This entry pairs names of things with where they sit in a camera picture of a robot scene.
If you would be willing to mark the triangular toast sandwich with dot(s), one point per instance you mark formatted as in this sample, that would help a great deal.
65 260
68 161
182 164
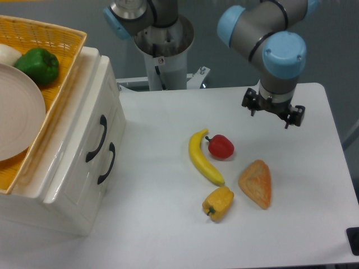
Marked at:
255 182

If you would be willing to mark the white drawer cabinet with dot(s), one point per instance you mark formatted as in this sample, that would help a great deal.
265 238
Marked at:
25 204

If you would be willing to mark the black lower drawer handle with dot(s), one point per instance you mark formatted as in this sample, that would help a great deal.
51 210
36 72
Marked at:
108 164

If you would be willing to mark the top white drawer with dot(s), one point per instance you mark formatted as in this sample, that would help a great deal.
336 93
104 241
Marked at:
73 171

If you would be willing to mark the black object at table edge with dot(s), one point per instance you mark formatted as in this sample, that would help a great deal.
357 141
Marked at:
353 239

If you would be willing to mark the pink plate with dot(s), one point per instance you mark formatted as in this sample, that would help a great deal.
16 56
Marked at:
22 111

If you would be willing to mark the yellow bell pepper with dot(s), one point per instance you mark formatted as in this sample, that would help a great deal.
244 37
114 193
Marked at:
217 204

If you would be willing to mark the white round vegetable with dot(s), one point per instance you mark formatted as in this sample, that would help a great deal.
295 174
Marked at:
8 55

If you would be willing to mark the green bell pepper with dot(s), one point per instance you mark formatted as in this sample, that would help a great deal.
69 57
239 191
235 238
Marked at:
40 65

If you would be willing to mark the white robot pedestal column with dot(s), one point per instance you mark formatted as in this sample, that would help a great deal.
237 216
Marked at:
165 49

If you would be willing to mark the black drawer handle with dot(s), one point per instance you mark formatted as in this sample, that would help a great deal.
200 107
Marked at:
97 138
108 164

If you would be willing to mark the black top drawer handle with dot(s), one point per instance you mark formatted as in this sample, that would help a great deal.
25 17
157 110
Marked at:
97 138

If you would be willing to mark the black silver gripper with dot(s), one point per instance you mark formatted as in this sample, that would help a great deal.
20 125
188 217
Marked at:
275 103

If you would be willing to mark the yellow banana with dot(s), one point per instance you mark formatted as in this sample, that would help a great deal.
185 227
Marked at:
200 162

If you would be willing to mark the red bell pepper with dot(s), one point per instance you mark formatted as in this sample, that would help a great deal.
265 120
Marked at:
220 146

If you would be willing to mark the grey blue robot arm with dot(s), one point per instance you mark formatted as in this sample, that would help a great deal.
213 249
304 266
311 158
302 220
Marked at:
259 35

